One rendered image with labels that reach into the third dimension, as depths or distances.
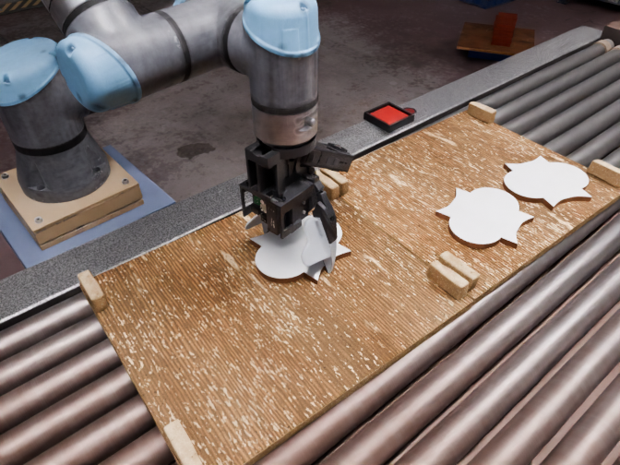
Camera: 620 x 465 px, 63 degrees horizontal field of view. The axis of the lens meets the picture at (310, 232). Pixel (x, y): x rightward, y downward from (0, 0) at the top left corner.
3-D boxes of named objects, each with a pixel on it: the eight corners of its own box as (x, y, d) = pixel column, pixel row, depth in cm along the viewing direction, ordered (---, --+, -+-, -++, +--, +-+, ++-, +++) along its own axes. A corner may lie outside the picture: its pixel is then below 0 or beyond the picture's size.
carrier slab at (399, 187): (314, 184, 89) (314, 177, 88) (465, 115, 108) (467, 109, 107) (471, 306, 68) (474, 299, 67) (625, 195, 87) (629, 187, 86)
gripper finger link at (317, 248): (306, 291, 68) (280, 232, 65) (334, 267, 71) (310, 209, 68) (322, 292, 66) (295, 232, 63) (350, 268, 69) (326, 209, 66)
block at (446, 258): (435, 268, 71) (437, 254, 70) (443, 262, 72) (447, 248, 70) (469, 293, 68) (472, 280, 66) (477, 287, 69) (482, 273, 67)
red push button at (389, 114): (368, 119, 108) (368, 113, 107) (387, 111, 110) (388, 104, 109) (388, 130, 104) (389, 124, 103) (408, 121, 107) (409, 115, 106)
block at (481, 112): (465, 113, 105) (469, 101, 103) (471, 111, 106) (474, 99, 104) (489, 125, 102) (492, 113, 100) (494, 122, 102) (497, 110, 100)
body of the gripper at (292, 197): (242, 219, 66) (232, 139, 58) (285, 189, 71) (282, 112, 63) (284, 244, 63) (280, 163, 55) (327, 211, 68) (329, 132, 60)
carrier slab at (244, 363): (81, 290, 70) (77, 282, 69) (314, 185, 89) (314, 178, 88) (199, 503, 50) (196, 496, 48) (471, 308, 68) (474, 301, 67)
